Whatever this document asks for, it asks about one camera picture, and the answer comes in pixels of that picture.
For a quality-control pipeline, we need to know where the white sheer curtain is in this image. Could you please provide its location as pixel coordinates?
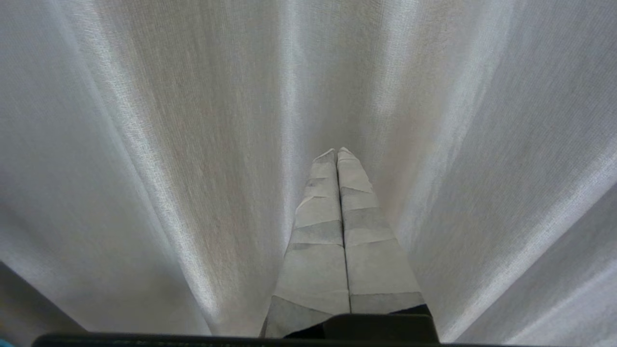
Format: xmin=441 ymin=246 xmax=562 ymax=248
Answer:
xmin=0 ymin=0 xmax=617 ymax=347

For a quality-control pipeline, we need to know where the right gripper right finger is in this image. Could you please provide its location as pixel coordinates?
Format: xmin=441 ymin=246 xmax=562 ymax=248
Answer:
xmin=336 ymin=147 xmax=431 ymax=317

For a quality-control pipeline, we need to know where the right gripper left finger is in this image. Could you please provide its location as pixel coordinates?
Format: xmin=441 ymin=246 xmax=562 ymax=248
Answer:
xmin=261 ymin=149 xmax=351 ymax=339

